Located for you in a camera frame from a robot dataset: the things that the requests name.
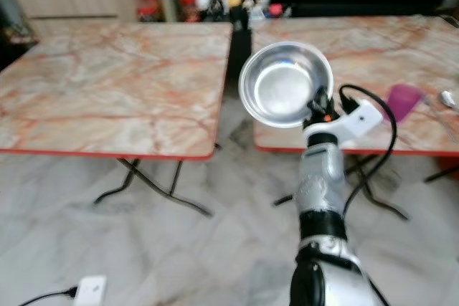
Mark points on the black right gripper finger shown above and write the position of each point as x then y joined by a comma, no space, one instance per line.
320,98

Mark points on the stainless steel bowl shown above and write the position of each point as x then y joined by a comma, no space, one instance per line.
285,84

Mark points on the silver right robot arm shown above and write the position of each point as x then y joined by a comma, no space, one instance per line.
323,191

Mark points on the purple plastic cup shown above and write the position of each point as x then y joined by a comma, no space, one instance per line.
404,102

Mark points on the marble top folding table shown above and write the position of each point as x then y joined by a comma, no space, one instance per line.
387,48
115,91

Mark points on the small red cap bottle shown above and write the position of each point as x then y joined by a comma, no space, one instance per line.
275,10

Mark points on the silver metal spoon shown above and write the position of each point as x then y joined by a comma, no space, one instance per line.
450,99

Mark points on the small black jar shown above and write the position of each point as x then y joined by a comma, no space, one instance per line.
215,7

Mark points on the light wooden cabinet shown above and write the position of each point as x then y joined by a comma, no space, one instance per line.
72,1

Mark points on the white power strip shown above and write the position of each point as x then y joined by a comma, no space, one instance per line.
91,292

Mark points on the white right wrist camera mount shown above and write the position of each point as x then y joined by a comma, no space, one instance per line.
355,121

